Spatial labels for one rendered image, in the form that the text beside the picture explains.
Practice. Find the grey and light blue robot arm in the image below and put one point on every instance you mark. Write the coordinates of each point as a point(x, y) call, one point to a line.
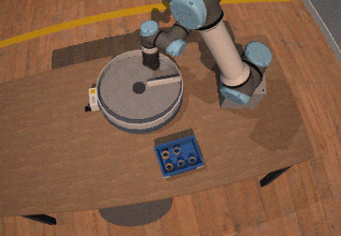
point(204, 16)

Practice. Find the grey round turntable disc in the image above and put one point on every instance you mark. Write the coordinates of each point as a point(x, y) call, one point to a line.
point(137, 107)

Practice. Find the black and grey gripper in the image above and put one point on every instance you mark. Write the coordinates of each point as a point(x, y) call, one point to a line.
point(151, 60)

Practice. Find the blue crate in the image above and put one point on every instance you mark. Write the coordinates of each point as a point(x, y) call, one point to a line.
point(189, 148)

